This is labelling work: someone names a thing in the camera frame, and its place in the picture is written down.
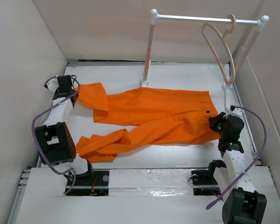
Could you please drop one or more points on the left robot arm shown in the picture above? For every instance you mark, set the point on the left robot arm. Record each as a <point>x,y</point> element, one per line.
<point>51,134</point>

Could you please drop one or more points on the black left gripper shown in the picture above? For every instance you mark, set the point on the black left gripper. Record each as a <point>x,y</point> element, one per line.
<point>57,92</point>

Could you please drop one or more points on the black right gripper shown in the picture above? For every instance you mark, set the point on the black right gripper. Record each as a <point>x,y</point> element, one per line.
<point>214,120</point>

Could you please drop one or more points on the wooden clothes hanger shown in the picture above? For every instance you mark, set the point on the wooden clothes hanger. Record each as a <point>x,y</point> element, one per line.
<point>231,79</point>

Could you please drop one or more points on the orange trousers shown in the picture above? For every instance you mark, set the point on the orange trousers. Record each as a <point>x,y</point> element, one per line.
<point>148,116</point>

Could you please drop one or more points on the white clothes rack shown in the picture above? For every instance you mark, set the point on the white clothes rack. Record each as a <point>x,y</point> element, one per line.
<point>179,39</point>

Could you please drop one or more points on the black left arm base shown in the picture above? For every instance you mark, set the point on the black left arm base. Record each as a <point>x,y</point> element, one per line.
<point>94,182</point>

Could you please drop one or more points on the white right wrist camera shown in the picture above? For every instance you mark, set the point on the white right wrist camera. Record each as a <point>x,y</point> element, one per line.
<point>234,111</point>

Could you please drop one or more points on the white foam front panel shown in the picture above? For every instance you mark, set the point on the white foam front panel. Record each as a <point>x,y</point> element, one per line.
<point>136,196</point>

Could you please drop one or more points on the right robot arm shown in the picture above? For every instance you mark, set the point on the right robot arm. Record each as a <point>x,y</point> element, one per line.
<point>243,204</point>

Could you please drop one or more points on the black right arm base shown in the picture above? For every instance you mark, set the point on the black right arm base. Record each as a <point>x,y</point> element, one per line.
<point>203,181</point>

